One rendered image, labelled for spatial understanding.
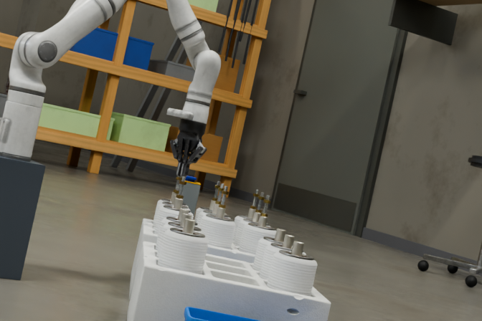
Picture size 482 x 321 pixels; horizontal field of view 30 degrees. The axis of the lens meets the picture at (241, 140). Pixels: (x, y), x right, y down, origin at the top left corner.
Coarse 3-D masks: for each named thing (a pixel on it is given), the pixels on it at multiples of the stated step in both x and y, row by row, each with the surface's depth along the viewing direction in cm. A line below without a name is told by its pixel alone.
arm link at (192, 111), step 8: (184, 104) 254; (192, 104) 252; (200, 104) 252; (168, 112) 252; (176, 112) 249; (184, 112) 248; (192, 112) 251; (200, 112) 252; (208, 112) 254; (192, 120) 251; (200, 120) 252
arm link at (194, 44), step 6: (198, 30) 251; (192, 36) 250; (198, 36) 251; (204, 36) 253; (186, 42) 251; (192, 42) 251; (198, 42) 251; (204, 42) 256; (186, 48) 254; (192, 48) 255; (198, 48) 256; (204, 48) 257; (192, 54) 256; (198, 54) 253; (192, 60) 256; (192, 66) 257
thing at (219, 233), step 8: (200, 224) 243; (208, 224) 240; (216, 224) 240; (224, 224) 240; (232, 224) 242; (208, 232) 240; (216, 232) 240; (224, 232) 240; (232, 232) 242; (208, 240) 240; (216, 240) 240; (224, 240) 240; (224, 248) 241
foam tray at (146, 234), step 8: (144, 224) 255; (152, 224) 260; (144, 232) 236; (152, 232) 240; (144, 240) 235; (152, 240) 235; (136, 248) 271; (208, 248) 236; (216, 248) 237; (232, 248) 244; (136, 256) 251; (224, 256) 237; (232, 256) 237; (240, 256) 237; (248, 256) 238; (136, 264) 235
